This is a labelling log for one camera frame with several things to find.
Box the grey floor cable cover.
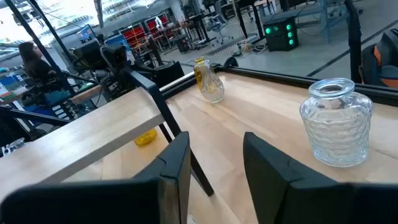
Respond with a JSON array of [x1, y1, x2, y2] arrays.
[[206, 39, 243, 57]]

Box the black aluminium table frame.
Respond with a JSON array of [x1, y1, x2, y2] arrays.
[[158, 57, 398, 108]]

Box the person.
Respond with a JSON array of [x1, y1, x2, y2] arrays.
[[17, 41, 63, 90]]

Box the orange and black shop vacuum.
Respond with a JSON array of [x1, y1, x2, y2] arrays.
[[359, 27, 398, 90]]

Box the clear teardrop ribbed glass vase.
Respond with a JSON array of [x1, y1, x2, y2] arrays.
[[200, 60, 225, 104]]

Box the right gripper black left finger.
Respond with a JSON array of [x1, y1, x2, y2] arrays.
[[0, 131, 192, 224]]

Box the clear honeycomb glass jar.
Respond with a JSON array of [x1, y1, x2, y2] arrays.
[[299, 77, 374, 168]]

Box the red storage bin rack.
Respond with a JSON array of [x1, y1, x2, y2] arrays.
[[119, 25, 147, 48], [144, 14, 175, 40]]

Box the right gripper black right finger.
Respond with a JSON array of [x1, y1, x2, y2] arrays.
[[243, 131, 398, 224]]

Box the computer monitor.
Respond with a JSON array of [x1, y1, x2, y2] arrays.
[[76, 24, 97, 44]]

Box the black computer tower green lights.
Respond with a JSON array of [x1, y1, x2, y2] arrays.
[[262, 17, 300, 52]]

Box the yellow glass bottle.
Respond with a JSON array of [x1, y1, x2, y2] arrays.
[[193, 56, 206, 90]]

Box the yellow ribbed glass jar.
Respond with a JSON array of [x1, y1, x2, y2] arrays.
[[134, 128, 158, 147]]

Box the light wooden table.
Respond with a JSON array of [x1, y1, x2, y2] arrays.
[[0, 67, 215, 202]]

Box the grey office chair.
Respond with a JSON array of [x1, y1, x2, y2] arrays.
[[206, 12, 234, 45]]

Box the black metal upright post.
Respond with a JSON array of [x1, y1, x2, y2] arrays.
[[343, 0, 364, 84], [4, 0, 77, 96]]

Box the floor cable bundle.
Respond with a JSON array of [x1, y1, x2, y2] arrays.
[[231, 40, 268, 57]]

